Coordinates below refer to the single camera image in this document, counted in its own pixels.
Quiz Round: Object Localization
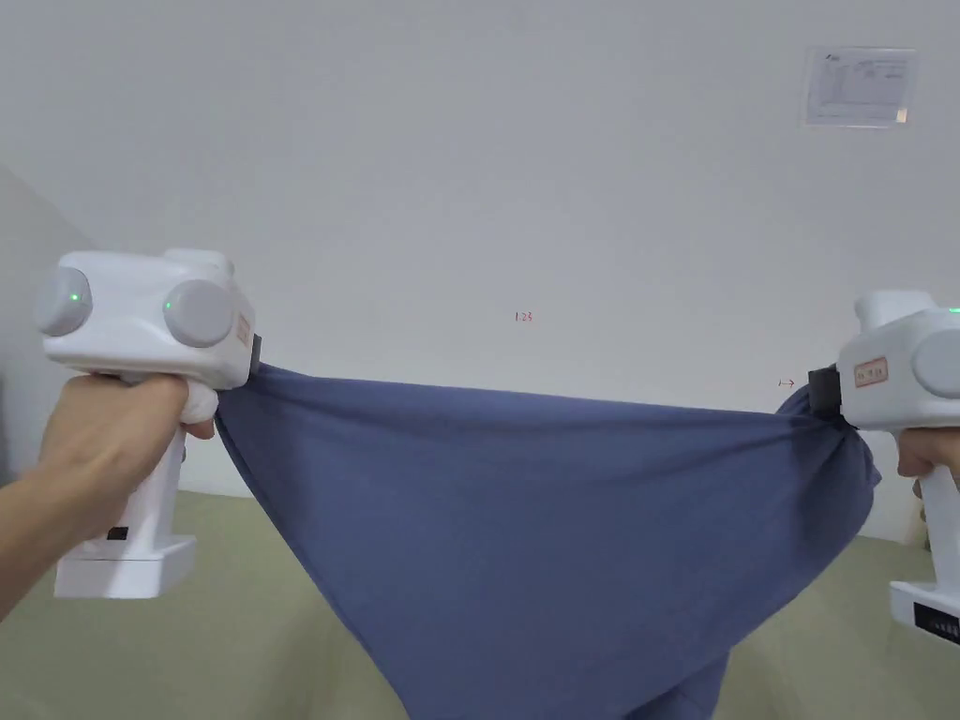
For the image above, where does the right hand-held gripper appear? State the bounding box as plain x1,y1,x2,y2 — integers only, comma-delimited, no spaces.
806,290,960,646

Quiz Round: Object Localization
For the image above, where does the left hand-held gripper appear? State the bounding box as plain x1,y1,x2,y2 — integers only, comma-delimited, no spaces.
36,247,266,601

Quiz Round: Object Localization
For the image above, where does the dark blue shirt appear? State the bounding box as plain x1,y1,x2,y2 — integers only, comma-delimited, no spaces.
213,360,885,720

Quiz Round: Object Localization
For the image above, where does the person's left forearm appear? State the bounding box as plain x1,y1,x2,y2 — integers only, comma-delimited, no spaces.
0,472,85,621

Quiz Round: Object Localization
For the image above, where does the person's right hand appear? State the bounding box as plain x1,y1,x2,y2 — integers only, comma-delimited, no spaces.
894,429,960,501

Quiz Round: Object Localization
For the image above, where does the person's left hand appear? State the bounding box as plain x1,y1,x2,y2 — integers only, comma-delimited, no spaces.
29,372,220,545

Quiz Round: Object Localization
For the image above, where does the paper sheet in clear holder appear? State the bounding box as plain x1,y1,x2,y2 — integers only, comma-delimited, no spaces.
805,45,918,129

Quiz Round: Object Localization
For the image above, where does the bed with pale green sheet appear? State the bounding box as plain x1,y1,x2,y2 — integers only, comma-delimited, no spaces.
0,490,960,720

